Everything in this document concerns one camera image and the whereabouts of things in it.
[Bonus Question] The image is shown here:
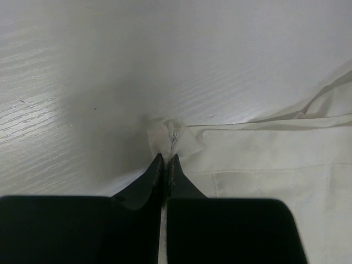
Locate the white pleated skirt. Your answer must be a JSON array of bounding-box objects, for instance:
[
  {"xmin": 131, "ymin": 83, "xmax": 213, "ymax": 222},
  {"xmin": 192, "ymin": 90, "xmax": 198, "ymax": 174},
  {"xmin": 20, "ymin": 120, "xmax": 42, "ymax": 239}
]
[{"xmin": 149, "ymin": 62, "xmax": 351, "ymax": 263}]

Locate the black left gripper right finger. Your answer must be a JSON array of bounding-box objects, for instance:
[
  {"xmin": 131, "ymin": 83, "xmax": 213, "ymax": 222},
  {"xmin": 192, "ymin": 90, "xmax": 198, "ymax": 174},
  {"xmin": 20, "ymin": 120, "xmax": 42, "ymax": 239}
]
[{"xmin": 166, "ymin": 156, "xmax": 307, "ymax": 263}]

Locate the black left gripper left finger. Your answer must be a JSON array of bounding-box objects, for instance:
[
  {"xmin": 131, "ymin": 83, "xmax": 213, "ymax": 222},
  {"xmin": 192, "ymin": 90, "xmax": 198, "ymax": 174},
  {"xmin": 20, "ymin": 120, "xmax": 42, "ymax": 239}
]
[{"xmin": 1, "ymin": 155, "xmax": 163, "ymax": 263}]

